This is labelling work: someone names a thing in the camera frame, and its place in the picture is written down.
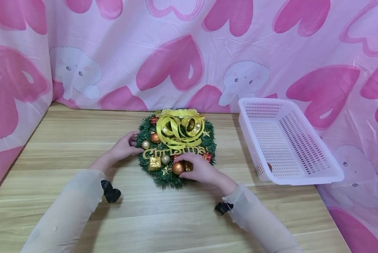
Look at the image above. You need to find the person's right hand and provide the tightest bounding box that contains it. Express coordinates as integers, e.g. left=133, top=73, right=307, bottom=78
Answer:
left=174, top=152, right=225, bottom=189

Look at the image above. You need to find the person's left hand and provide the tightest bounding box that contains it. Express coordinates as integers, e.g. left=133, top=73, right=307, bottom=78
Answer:
left=109, top=131, right=145, bottom=165

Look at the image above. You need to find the large copper bauble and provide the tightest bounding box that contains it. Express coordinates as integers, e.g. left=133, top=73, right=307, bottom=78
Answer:
left=171, top=161, right=186, bottom=176

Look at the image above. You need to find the green christmas wreath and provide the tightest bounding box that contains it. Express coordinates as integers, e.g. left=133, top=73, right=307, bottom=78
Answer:
left=135, top=108, right=217, bottom=189

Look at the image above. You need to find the person's right forearm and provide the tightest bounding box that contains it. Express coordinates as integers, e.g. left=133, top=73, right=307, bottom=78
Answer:
left=217, top=175, right=304, bottom=253

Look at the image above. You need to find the person's left forearm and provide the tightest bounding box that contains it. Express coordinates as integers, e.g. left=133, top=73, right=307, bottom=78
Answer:
left=20, top=150, right=117, bottom=253

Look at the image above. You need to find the large gold gift box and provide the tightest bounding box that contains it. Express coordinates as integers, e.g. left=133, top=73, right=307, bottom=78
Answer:
left=148, top=157, right=162, bottom=171

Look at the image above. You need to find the gold letter sign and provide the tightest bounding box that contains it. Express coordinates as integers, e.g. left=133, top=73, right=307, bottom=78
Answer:
left=142, top=147, right=206, bottom=160

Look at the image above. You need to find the yellow ribbon bow with bells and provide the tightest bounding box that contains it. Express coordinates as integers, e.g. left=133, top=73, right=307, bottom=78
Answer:
left=155, top=109, right=206, bottom=148

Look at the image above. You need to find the black wrist band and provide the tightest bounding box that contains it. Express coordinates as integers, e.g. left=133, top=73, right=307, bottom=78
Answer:
left=214, top=201, right=234, bottom=216
left=100, top=179, right=122, bottom=203

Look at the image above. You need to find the white plastic mesh basket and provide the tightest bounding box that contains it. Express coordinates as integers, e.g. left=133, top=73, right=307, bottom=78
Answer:
left=238, top=97, right=345, bottom=186

